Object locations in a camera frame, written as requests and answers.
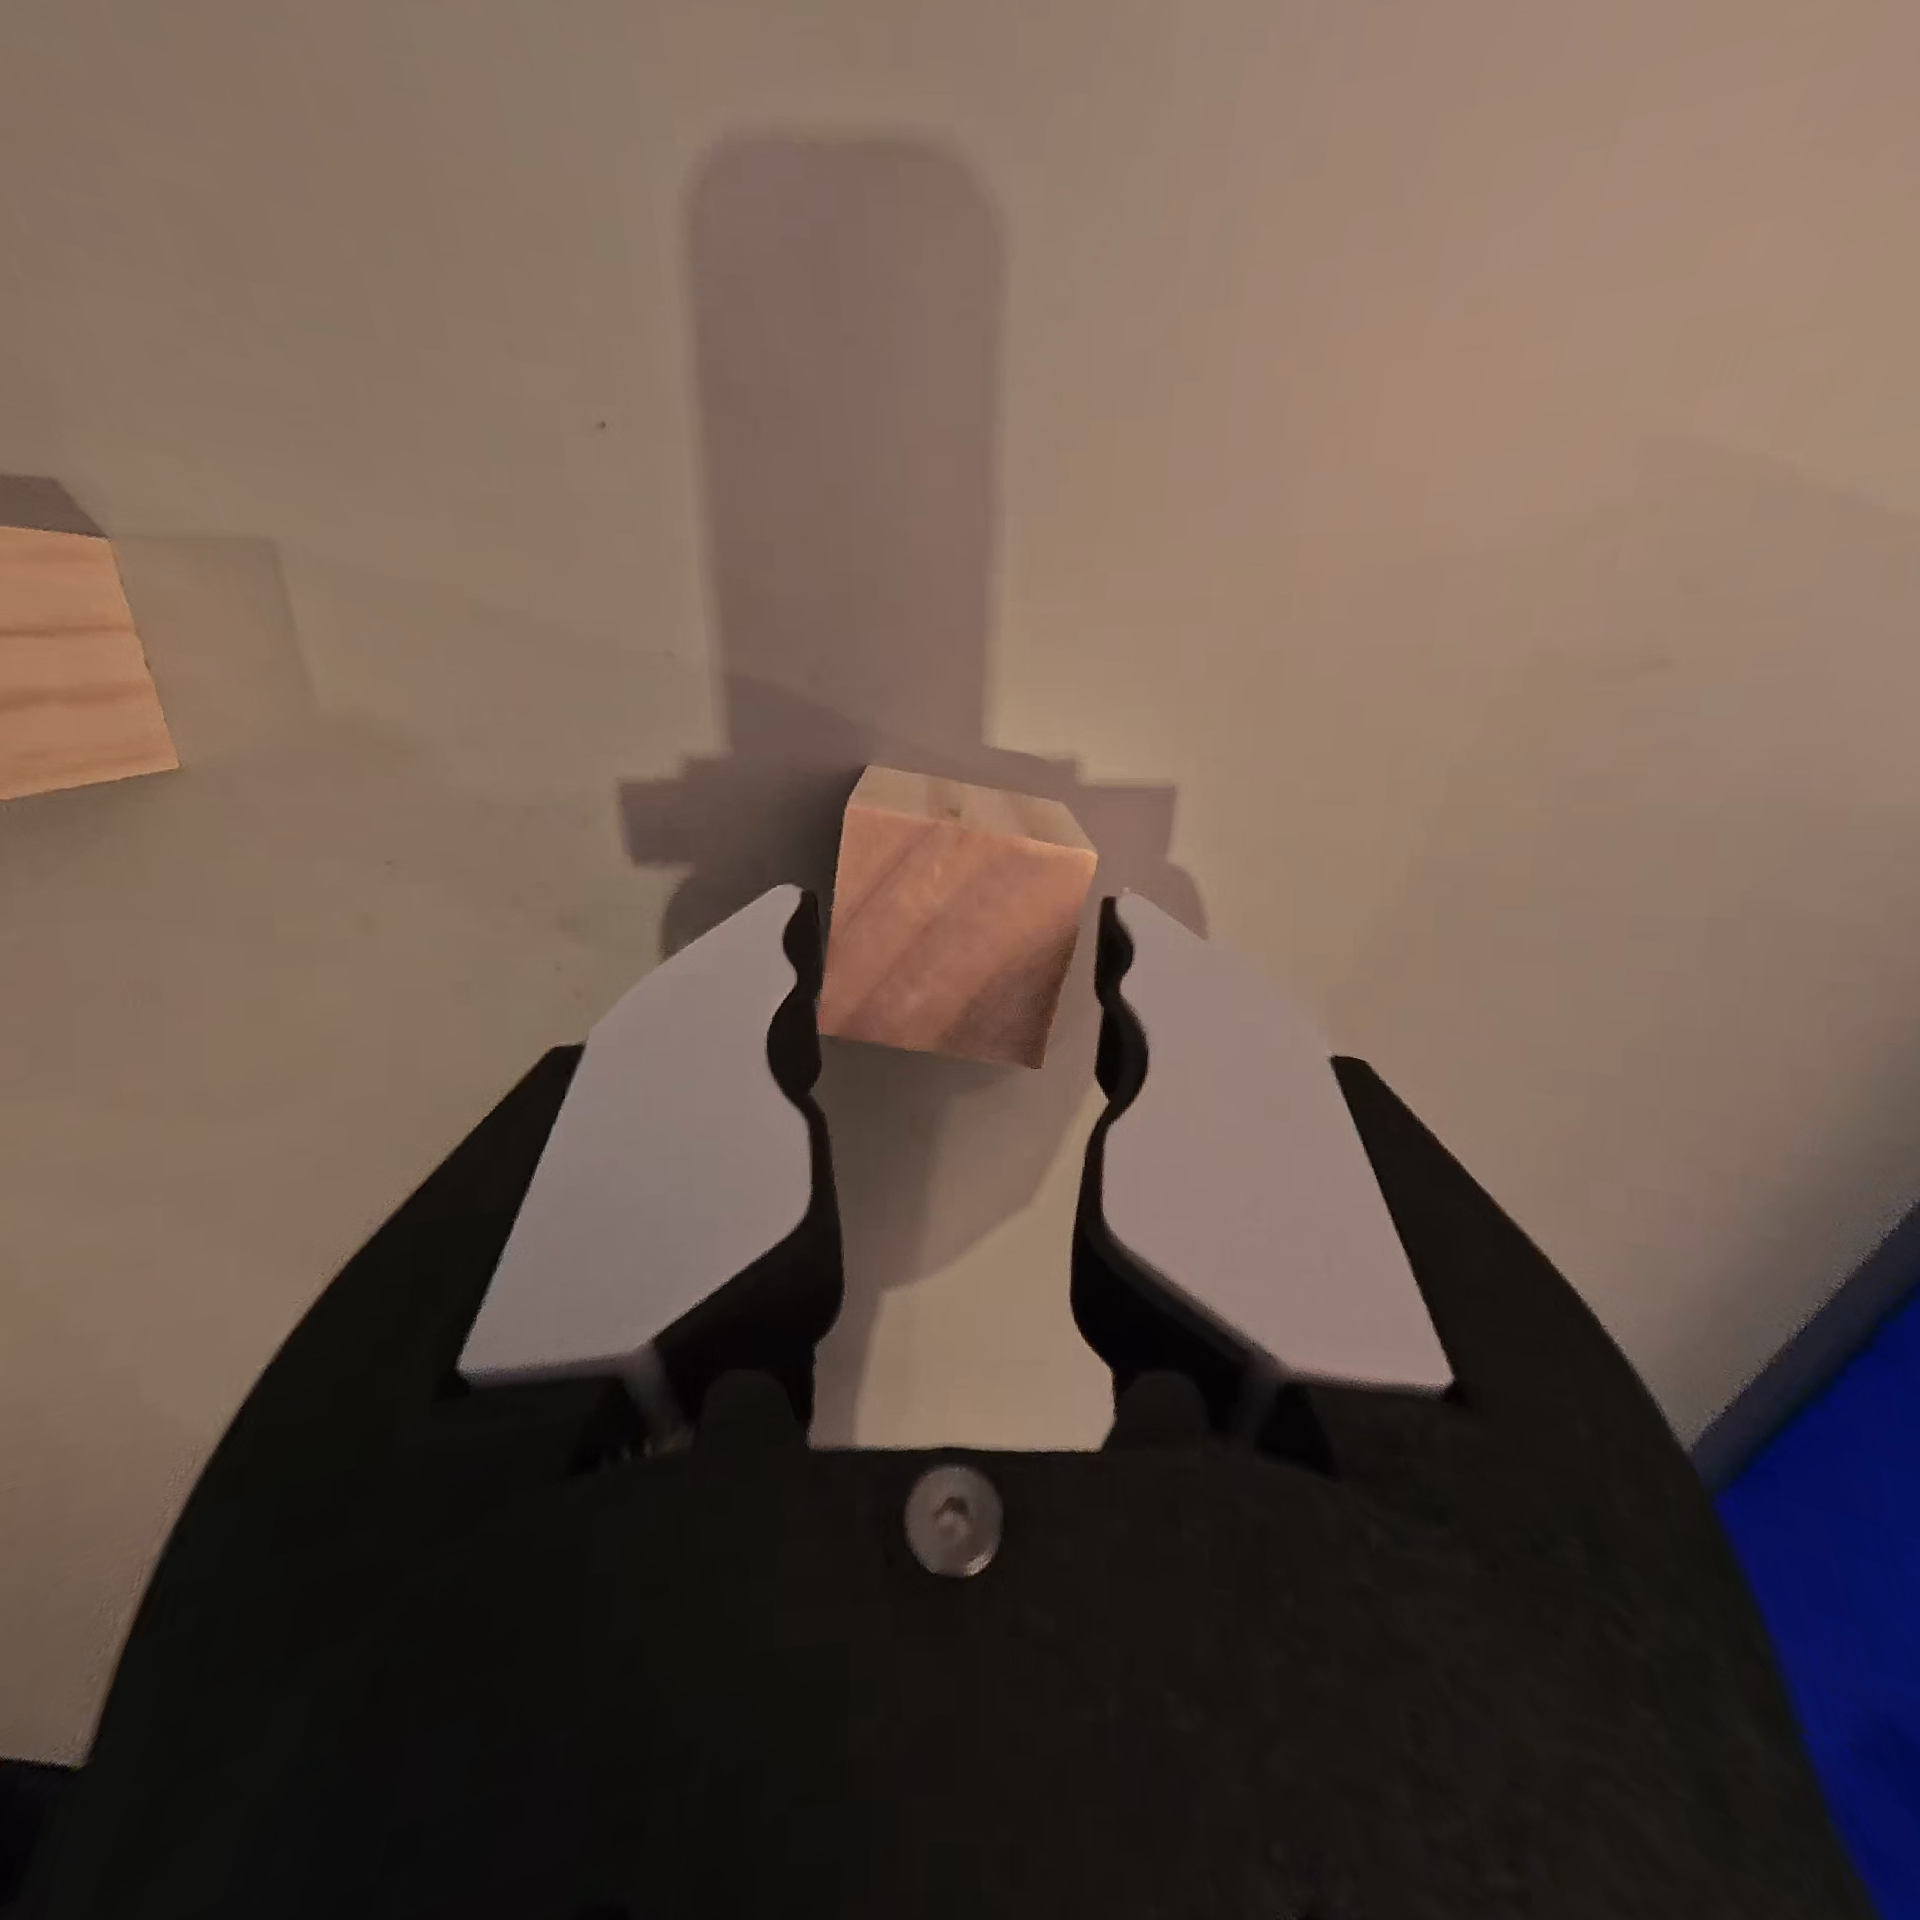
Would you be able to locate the wooden cube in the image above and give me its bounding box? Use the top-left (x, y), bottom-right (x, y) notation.
top-left (814, 766), bottom-right (1100, 1070)
top-left (0, 526), bottom-right (182, 799)

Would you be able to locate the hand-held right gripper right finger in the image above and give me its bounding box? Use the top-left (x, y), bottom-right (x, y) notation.
top-left (1072, 892), bottom-right (1455, 1460)

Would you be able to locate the blue plastic bin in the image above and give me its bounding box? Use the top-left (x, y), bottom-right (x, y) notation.
top-left (1692, 1245), bottom-right (1920, 1920)

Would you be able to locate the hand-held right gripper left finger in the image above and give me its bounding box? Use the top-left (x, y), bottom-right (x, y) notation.
top-left (454, 881), bottom-right (846, 1465)

